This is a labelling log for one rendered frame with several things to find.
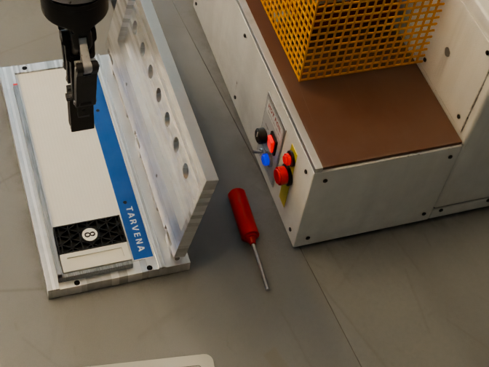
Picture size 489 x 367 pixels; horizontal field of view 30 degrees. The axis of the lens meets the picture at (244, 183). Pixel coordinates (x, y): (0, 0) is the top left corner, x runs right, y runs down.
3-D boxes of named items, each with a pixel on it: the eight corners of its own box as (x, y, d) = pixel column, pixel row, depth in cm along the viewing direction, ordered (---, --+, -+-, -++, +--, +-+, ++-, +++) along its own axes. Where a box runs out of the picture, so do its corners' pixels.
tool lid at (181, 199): (126, -38, 142) (137, -37, 143) (103, 52, 156) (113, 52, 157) (206, 180, 118) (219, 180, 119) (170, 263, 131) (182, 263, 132)
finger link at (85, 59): (87, 12, 102) (97, 43, 99) (89, 46, 106) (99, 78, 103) (66, 14, 102) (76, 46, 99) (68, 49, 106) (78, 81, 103)
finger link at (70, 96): (93, 21, 104) (96, 29, 104) (96, 92, 113) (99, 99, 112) (59, 26, 103) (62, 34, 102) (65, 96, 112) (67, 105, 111)
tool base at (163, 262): (-1, 77, 153) (-3, 62, 150) (120, 60, 159) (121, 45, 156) (48, 299, 129) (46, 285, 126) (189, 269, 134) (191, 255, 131)
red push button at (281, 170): (271, 175, 135) (273, 160, 133) (282, 172, 136) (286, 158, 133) (278, 192, 133) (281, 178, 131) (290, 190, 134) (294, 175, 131)
